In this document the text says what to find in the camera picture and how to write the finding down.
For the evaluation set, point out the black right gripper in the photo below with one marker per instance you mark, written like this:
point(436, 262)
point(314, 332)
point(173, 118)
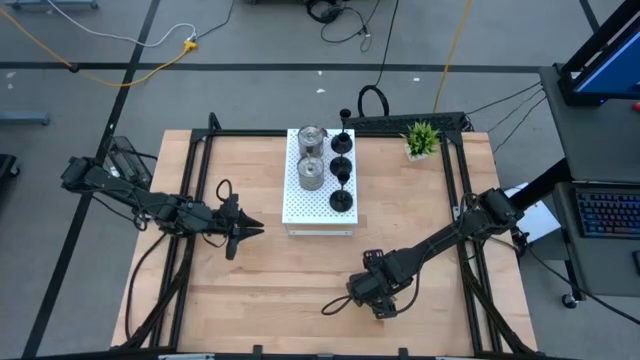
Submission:
point(375, 287)

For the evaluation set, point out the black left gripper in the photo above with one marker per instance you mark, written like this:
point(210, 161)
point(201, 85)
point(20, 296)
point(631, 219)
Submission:
point(200, 220)

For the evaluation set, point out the galvanized metal tin candle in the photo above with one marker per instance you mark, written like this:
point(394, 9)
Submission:
point(310, 175)
point(311, 142)

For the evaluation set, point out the black candle stick holder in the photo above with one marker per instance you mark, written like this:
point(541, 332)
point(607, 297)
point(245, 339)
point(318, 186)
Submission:
point(340, 166)
point(336, 146)
point(341, 201)

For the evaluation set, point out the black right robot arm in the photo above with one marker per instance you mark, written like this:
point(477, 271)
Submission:
point(440, 240)

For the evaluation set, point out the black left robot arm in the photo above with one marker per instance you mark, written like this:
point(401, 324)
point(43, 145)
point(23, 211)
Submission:
point(125, 192)

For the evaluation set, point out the white perforated metal shelf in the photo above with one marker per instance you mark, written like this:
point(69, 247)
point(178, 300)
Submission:
point(315, 210)

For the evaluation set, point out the black perforated control box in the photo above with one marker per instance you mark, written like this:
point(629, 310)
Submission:
point(127, 155)

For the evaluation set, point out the small green potted plant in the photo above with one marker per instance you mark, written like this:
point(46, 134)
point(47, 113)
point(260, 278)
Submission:
point(421, 140)

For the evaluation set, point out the white paper sheet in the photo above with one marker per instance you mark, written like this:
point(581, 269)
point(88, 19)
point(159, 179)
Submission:
point(542, 222)

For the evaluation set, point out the black floor object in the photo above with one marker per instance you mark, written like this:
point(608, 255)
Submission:
point(7, 165)

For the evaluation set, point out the black backlit keyboard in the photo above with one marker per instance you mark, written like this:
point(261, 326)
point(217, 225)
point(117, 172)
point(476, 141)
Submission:
point(610, 215)

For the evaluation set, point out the grey floor bar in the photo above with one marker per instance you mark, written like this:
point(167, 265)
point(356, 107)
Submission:
point(50, 4)
point(25, 118)

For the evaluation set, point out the grey computer cart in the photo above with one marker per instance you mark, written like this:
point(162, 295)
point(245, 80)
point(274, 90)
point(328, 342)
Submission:
point(590, 140)

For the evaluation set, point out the black monitor blue screen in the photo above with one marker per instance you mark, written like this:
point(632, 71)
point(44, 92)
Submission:
point(615, 70)

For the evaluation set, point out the black metal table frame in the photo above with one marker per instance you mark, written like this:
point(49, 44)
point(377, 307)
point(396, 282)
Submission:
point(240, 133)

